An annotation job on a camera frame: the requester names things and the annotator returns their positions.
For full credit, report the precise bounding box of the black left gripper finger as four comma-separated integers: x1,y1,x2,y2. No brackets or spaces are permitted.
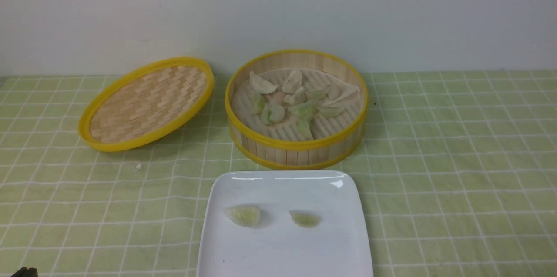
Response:
11,267,38,277

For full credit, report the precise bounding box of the left dumpling on plate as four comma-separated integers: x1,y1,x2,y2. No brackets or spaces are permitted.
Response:
225,205,261,228

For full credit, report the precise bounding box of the dumpling on plate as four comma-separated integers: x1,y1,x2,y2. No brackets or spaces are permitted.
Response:
225,205,261,228
290,211,322,229

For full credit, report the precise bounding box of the right dumpling on plate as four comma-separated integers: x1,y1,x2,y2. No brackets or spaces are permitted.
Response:
290,211,322,229

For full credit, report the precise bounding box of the white square plate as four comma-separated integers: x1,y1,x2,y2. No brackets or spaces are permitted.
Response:
197,170,374,277

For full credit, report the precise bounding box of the yellow rimmed bamboo steamer lid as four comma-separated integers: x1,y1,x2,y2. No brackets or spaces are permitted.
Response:
78,57,215,152

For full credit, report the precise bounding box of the green dumpling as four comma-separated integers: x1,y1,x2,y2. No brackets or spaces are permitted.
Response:
251,91,266,115
296,119,314,140
259,103,286,126
318,106,344,119
287,100,318,122

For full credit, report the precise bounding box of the green dumpling front left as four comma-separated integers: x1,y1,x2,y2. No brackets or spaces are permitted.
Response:
259,103,286,126

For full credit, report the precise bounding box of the white dumpling back left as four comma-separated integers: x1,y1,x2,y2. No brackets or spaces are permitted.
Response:
249,71,278,95

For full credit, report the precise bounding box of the white dumpling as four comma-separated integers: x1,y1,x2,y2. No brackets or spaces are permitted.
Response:
322,83,360,106
281,69,303,94
249,71,278,95

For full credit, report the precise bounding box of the yellow rimmed bamboo steamer basket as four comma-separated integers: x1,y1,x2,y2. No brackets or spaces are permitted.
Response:
225,50,369,170

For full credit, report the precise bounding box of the green dumpling centre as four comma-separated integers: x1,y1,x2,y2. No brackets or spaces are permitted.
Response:
287,100,318,122

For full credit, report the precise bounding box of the pale dumpling middle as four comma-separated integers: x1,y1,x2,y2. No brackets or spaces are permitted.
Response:
284,86,306,105

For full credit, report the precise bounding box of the white dumpling back centre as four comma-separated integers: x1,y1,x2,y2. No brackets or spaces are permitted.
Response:
281,69,303,94

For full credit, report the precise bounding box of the white steamer liner paper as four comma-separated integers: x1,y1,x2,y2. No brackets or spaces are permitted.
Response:
231,69,363,141

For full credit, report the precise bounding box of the green dumpling right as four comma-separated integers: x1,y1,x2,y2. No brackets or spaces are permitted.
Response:
318,106,344,119

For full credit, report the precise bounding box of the white dumpling right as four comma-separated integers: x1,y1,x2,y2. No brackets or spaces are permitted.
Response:
322,83,360,106

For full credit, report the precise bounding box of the green checkered tablecloth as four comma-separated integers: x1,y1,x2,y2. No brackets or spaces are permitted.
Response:
0,71,557,277

